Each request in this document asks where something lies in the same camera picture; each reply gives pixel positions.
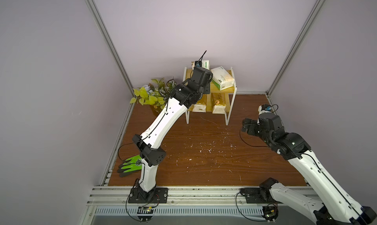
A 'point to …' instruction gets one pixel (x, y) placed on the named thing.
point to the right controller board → (270, 212)
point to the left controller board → (145, 213)
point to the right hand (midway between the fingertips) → (251, 119)
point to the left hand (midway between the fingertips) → (206, 81)
